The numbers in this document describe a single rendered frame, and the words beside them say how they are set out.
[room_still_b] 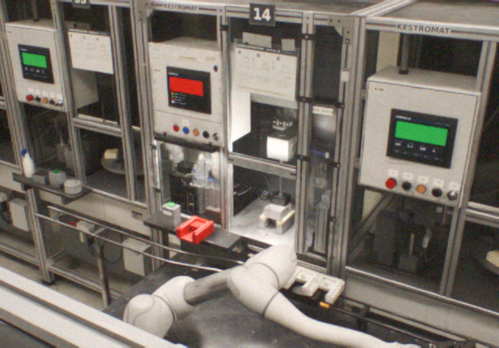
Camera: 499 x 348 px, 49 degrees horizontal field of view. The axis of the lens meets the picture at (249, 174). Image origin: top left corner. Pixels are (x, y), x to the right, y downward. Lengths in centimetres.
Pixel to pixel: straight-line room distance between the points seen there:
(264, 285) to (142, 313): 60
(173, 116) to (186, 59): 31
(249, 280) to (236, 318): 75
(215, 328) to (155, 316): 38
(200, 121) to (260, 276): 101
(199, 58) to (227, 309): 118
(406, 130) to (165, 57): 119
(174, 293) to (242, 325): 39
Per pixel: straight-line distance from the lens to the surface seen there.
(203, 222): 286
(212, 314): 268
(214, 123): 264
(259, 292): 191
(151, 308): 232
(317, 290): 258
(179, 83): 267
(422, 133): 220
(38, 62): 335
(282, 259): 203
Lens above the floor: 236
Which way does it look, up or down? 25 degrees down
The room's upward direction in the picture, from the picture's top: straight up
